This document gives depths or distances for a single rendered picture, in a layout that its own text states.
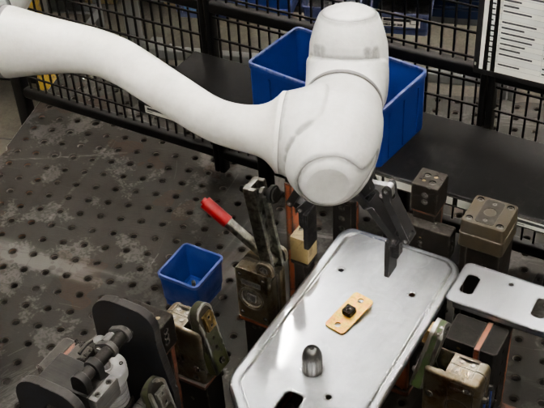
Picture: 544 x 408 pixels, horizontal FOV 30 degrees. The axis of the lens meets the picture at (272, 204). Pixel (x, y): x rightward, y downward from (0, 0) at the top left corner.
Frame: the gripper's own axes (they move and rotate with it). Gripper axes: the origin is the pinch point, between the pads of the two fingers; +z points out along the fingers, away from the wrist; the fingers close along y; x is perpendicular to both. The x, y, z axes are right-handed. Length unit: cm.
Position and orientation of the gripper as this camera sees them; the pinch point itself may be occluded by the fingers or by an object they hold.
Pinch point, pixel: (350, 252)
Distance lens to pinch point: 155.1
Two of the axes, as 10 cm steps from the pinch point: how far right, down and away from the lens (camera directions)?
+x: 5.0, -5.8, 6.5
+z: 0.5, 7.7, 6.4
